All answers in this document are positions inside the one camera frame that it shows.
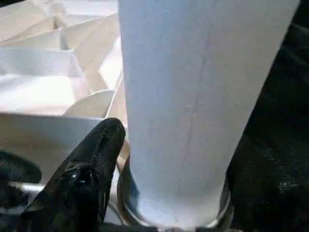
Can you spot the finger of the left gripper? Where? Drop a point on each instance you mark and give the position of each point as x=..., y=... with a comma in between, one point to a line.
x=19, y=169

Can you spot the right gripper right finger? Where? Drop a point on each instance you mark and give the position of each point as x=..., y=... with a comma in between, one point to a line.
x=270, y=198

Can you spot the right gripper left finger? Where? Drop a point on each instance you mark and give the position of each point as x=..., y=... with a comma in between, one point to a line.
x=79, y=188

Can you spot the white plastic table leg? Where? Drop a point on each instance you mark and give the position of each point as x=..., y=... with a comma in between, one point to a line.
x=181, y=96

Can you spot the black plastic mat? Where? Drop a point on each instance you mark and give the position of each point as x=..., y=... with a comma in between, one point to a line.
x=285, y=84

